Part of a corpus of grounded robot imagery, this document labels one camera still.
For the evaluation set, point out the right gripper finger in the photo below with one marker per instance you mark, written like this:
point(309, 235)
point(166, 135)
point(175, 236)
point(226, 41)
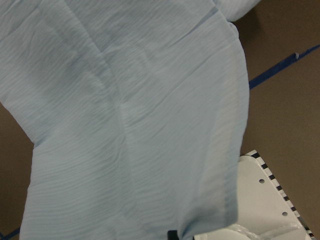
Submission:
point(172, 235)

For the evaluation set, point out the light blue button-up shirt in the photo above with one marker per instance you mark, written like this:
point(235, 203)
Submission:
point(136, 109)

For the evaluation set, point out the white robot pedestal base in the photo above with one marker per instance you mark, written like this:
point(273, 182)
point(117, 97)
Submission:
point(265, 212)

